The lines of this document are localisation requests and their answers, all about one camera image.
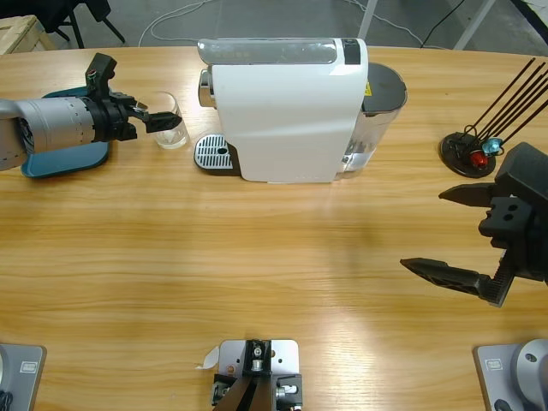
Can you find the black table clamp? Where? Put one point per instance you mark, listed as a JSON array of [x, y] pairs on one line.
[[220, 387], [291, 385]]

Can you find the white capsule coffee machine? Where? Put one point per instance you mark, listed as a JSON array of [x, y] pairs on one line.
[[282, 128]]

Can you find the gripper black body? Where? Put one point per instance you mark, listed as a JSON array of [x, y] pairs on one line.
[[109, 122], [509, 222]]

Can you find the chrome coffee machine lever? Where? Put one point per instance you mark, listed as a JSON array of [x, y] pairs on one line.
[[265, 50]]

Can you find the wrist black camera housing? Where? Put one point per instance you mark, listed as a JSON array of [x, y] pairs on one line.
[[524, 171]]

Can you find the silver camera mount plate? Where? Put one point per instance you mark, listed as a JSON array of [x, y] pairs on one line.
[[284, 355]]

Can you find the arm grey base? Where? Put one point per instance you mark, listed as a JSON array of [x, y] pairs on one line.
[[492, 385], [25, 385]]

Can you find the black capsule holder with rods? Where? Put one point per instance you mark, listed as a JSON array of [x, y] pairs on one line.
[[458, 156]]

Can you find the black frame bar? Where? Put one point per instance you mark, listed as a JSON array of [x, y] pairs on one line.
[[535, 19]]

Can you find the white metal frame leg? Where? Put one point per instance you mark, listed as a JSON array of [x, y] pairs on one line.
[[474, 25], [367, 19]]

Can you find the clear drinking glass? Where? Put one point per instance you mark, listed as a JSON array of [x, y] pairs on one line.
[[171, 141]]

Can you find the red coffee capsule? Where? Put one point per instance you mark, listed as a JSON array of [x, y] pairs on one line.
[[479, 159]]

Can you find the light blue coffee capsule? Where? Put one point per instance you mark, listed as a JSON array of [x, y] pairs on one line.
[[491, 147]]

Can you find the wooden crate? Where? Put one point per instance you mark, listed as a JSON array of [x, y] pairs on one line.
[[17, 34]]

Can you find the teal plastic tray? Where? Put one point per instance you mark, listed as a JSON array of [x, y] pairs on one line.
[[64, 164]]

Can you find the silver drip tray grate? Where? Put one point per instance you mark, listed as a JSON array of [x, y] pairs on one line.
[[212, 152]]

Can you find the black stand with legs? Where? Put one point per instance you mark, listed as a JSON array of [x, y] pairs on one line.
[[77, 13]]

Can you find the dark camera post with bracket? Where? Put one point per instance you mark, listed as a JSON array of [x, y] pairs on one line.
[[246, 398]]

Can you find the white paper tag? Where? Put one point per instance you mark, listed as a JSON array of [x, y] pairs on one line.
[[210, 359]]

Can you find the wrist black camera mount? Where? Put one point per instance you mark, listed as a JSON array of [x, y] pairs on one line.
[[100, 73]]

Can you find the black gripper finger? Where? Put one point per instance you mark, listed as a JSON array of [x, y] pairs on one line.
[[449, 276], [164, 122], [471, 196]]

